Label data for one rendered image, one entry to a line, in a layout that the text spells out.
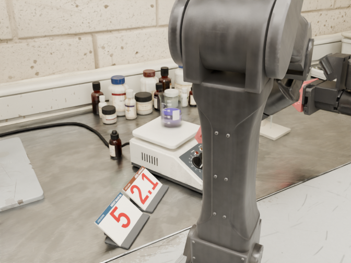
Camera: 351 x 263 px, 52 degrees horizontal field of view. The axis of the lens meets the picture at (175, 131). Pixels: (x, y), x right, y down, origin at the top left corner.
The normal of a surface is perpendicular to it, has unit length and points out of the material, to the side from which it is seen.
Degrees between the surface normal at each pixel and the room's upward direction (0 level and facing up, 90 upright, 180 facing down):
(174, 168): 90
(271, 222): 0
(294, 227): 0
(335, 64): 91
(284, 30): 90
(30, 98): 90
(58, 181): 0
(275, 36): 77
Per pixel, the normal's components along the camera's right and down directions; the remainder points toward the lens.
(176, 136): 0.00, -0.90
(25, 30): 0.50, 0.38
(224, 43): -0.45, 0.39
